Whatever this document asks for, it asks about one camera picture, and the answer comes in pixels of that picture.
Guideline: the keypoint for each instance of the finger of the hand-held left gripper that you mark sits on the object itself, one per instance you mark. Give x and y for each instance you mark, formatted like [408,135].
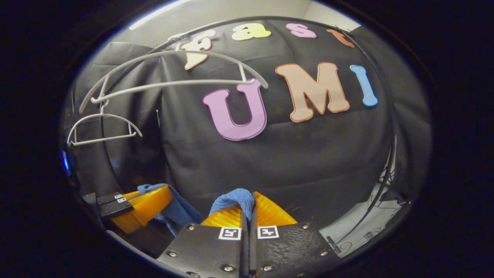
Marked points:
[115,208]
[110,198]

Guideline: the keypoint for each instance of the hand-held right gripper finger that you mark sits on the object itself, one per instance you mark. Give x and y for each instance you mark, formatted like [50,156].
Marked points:
[244,255]
[253,255]

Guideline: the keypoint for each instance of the white clothes hanger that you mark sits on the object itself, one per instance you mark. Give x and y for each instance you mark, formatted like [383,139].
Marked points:
[173,83]
[104,138]

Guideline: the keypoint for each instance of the black metal clothes rack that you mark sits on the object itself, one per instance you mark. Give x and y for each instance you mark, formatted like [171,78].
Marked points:
[391,166]

